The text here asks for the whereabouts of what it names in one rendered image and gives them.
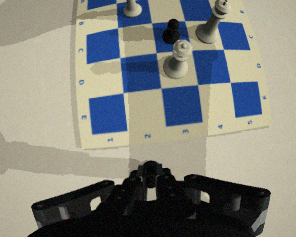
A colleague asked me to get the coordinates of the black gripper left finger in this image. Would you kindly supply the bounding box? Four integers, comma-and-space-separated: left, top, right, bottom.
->
31, 165, 147, 228

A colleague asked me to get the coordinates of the blue and cream chessboard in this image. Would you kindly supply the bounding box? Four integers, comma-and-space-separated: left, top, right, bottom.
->
75, 0, 272, 149

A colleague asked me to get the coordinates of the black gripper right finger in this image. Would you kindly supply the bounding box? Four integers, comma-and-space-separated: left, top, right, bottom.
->
155, 164, 271, 236

